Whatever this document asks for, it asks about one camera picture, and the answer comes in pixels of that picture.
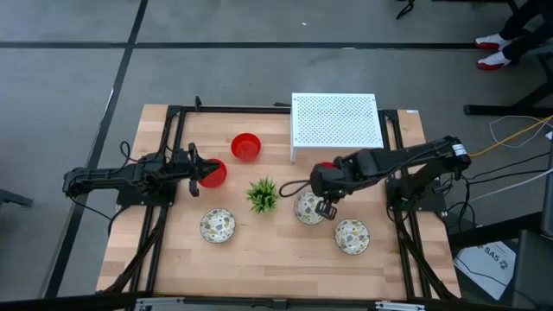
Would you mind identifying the white cable loop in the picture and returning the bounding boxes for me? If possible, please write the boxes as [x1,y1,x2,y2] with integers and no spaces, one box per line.
[488,114,553,150]

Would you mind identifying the black table leg base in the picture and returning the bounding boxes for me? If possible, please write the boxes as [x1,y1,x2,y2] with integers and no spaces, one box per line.
[463,51,553,117]

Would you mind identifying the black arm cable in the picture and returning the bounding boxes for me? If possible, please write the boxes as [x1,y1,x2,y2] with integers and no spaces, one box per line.
[278,179,313,199]
[119,140,143,165]

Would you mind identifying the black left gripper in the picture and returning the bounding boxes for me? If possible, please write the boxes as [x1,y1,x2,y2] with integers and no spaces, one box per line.
[172,142,222,198]

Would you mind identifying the white perforated metal shelf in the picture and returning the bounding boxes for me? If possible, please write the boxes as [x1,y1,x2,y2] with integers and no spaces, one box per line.
[289,92,385,163]

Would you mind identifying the person's leg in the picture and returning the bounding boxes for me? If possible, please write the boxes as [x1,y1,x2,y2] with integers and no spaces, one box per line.
[503,23,553,61]
[499,0,553,42]

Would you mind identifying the black crossbar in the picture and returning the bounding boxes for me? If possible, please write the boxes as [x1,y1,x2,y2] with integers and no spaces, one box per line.
[0,291,553,311]

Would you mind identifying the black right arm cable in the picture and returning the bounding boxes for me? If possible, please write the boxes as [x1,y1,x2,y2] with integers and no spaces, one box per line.
[278,179,313,199]

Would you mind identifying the white paper sign SA5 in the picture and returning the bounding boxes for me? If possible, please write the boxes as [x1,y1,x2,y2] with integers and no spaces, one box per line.
[452,239,518,301]

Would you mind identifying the dark grey cabinet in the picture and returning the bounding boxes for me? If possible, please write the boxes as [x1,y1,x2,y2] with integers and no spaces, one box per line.
[511,228,553,311]

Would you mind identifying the yellow bowl with patterned inside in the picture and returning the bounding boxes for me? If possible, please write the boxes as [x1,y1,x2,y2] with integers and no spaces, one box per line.
[199,207,237,244]
[334,219,372,256]
[293,190,327,226]

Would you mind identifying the black aluminium table frame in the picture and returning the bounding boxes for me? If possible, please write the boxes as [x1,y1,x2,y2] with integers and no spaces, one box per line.
[95,95,462,303]

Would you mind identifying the artificial plant in white pot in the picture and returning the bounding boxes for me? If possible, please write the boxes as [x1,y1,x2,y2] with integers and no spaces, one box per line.
[245,175,280,215]

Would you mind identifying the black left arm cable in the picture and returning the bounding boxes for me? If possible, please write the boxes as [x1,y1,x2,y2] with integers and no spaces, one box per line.
[119,140,143,165]

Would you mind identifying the black floor beam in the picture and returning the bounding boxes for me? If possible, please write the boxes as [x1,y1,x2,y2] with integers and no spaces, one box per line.
[447,211,543,251]

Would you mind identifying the grey post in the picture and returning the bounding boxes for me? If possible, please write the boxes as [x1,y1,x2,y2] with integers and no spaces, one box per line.
[541,142,553,238]

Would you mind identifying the dark furniture foot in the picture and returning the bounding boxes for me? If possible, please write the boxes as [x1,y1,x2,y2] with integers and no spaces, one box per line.
[0,187,35,208]

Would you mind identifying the silver metal bracket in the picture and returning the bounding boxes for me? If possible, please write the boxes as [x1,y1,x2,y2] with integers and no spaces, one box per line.
[374,301,427,311]
[134,296,185,311]

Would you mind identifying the light grey floor cable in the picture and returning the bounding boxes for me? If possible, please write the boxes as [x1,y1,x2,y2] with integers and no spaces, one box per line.
[468,168,553,203]

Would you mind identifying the yellow power cable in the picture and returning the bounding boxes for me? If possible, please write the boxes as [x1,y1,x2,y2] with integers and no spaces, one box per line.
[468,114,553,158]

